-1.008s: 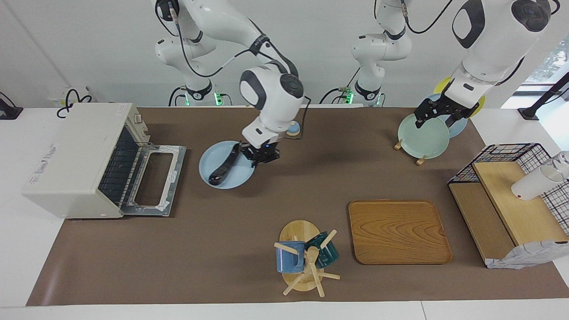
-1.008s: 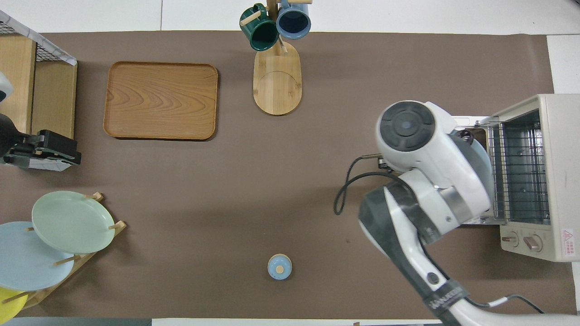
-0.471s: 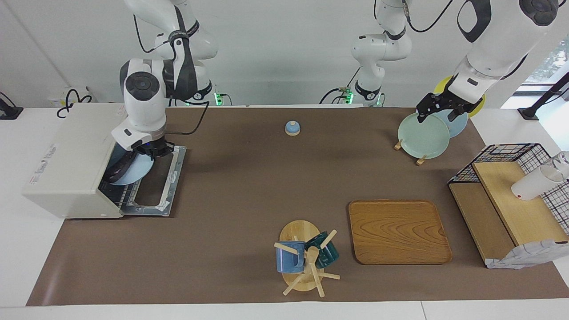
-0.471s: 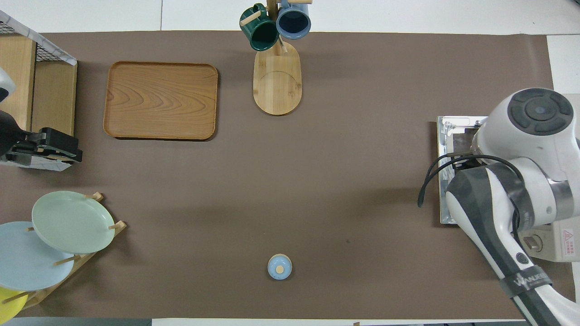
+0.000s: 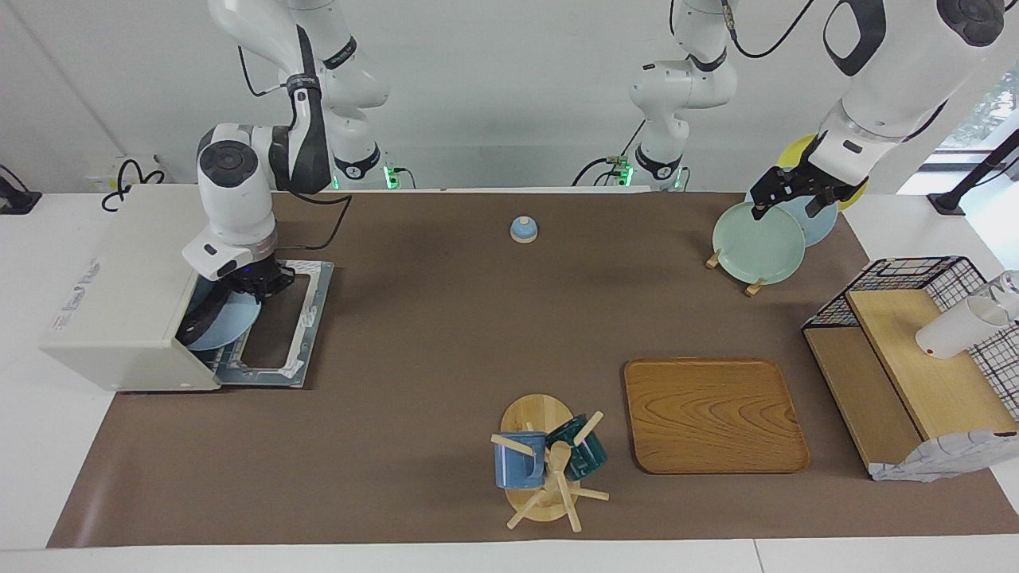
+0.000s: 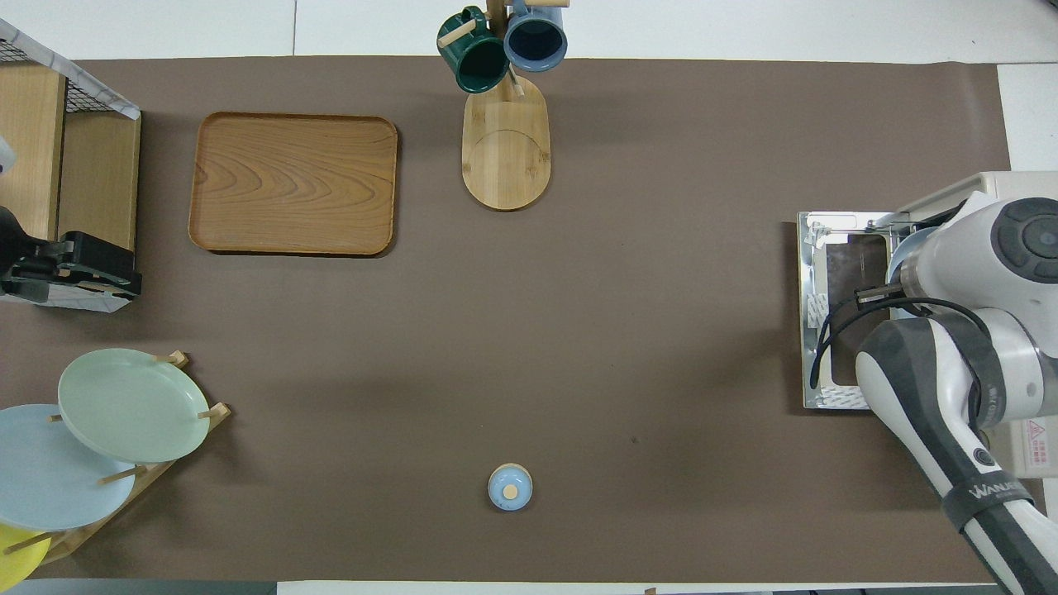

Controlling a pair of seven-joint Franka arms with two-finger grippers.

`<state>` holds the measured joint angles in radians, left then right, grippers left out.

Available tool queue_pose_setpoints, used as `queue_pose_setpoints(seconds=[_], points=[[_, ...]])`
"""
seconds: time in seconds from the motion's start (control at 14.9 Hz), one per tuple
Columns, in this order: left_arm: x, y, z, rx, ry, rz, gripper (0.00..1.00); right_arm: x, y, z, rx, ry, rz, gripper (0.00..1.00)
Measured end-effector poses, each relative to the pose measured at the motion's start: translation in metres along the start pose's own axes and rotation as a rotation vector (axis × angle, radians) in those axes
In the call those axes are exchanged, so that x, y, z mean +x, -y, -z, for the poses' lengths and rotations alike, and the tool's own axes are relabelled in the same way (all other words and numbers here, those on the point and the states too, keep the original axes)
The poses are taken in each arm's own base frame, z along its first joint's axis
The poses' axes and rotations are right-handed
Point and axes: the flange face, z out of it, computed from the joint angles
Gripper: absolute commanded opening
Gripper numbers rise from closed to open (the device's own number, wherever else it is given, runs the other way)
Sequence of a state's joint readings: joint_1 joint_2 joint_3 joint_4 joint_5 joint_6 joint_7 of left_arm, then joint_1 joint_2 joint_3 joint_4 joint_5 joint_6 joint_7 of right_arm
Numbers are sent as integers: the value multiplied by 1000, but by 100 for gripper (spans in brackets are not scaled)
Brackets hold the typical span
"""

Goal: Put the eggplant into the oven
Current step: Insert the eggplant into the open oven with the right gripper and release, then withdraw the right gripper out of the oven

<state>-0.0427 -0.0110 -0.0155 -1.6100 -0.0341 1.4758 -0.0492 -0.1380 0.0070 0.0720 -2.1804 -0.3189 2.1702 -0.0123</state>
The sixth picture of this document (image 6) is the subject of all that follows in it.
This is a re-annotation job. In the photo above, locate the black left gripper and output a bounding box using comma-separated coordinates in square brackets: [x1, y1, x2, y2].
[33, 233, 143, 302]

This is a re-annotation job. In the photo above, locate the glass oven door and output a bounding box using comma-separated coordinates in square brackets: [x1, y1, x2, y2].
[797, 211, 903, 411]

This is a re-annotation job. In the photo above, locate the beige toaster oven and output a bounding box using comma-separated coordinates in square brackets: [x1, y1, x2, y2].
[895, 171, 1058, 480]

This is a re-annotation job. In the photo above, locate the white marbled cloth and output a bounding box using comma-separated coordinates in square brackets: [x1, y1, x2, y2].
[0, 293, 133, 313]

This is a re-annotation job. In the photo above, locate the wooden two-tier shelf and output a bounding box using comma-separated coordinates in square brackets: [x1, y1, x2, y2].
[0, 62, 141, 253]

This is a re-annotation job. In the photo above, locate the pale green plate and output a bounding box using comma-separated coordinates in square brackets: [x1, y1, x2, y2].
[58, 348, 210, 464]

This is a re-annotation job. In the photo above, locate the wooden plate rack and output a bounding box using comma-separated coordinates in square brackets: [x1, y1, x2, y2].
[37, 351, 231, 567]

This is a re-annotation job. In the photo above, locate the wooden serving tray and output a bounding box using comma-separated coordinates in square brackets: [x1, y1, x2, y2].
[188, 112, 399, 257]

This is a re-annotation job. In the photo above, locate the light blue racked plate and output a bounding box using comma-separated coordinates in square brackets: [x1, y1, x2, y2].
[0, 403, 137, 531]

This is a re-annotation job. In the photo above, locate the yellow plate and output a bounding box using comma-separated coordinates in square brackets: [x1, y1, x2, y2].
[0, 522, 52, 586]

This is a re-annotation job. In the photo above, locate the wooden mug tree stand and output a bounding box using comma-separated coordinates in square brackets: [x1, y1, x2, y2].
[438, 0, 571, 212]

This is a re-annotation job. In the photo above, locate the dark green mug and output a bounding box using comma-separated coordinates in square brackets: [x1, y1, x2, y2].
[436, 7, 511, 94]

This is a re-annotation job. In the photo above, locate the small blue lidded jar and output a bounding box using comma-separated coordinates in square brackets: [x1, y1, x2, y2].
[488, 463, 534, 512]

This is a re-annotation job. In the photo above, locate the blue mug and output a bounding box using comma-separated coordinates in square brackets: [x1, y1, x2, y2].
[503, 0, 569, 73]

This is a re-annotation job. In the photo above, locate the brown table mat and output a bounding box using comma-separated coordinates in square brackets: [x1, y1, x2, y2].
[0, 55, 1055, 583]

